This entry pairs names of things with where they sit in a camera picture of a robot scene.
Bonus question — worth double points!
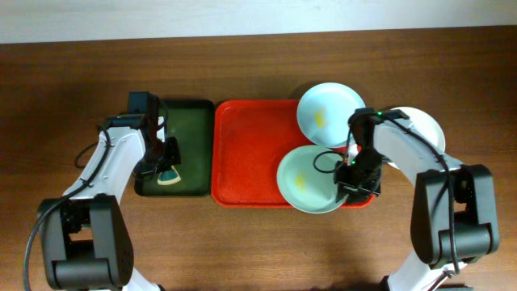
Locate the green yellow sponge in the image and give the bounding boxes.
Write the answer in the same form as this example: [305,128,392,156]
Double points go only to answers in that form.
[157,166,181,186]

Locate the mint green plate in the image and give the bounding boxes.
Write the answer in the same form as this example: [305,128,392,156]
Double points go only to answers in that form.
[276,145,344,214]

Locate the white plate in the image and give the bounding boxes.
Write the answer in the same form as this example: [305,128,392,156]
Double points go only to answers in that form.
[393,107,446,151]

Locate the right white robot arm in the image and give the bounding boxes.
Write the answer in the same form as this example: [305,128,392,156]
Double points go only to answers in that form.
[334,108,500,290]

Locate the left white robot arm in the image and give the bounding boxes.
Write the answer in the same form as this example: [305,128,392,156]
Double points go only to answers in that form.
[29,91,181,290]

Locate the dark green tray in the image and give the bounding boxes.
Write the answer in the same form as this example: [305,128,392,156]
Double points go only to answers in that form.
[134,99,215,197]

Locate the red tray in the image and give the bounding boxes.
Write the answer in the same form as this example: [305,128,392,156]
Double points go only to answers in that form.
[211,99,376,209]

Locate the light blue plate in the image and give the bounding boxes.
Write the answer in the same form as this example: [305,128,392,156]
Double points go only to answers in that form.
[296,82,365,148]

